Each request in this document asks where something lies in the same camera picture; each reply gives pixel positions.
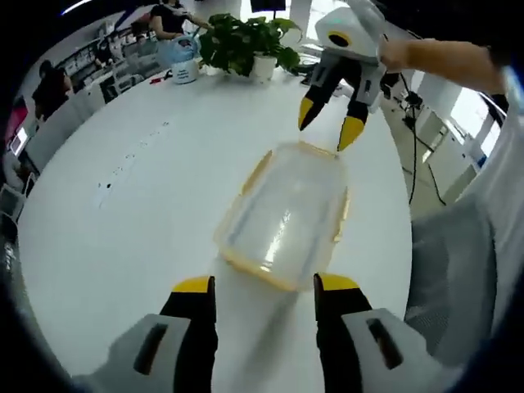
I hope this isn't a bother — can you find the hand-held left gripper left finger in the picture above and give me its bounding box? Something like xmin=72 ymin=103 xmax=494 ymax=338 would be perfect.
xmin=72 ymin=275 xmax=219 ymax=393

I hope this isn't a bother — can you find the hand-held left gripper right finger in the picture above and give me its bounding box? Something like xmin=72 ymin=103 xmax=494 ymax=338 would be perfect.
xmin=313 ymin=273 xmax=452 ymax=393

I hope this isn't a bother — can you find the clear container with yellow buckles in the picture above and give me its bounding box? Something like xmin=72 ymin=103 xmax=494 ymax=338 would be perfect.
xmin=212 ymin=140 xmax=352 ymax=292

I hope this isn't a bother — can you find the white cabinet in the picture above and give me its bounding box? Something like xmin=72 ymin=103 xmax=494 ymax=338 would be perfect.
xmin=417 ymin=75 xmax=492 ymax=197

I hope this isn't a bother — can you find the potted green plant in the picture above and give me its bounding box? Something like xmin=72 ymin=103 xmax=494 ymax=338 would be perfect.
xmin=198 ymin=13 xmax=305 ymax=82

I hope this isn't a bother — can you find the black screen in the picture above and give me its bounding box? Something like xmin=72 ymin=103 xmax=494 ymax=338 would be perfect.
xmin=250 ymin=0 xmax=287 ymax=12

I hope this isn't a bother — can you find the grey white office chair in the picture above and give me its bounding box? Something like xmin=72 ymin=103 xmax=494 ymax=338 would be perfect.
xmin=404 ymin=97 xmax=524 ymax=368

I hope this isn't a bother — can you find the white cup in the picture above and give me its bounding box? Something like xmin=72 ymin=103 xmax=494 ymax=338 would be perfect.
xmin=171 ymin=61 xmax=202 ymax=85

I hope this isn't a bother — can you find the blue plastic bag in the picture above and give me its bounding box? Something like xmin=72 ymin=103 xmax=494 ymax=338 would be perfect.
xmin=157 ymin=34 xmax=202 ymax=66

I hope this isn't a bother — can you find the white storage shelf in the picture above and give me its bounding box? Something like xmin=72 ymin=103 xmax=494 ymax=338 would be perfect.
xmin=61 ymin=40 xmax=108 ymax=83

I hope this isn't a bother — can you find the white monitor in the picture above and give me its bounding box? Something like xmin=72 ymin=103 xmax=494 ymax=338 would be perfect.
xmin=7 ymin=127 xmax=28 ymax=156

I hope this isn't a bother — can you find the black cable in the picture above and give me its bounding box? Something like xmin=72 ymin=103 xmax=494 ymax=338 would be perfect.
xmin=403 ymin=73 xmax=447 ymax=206

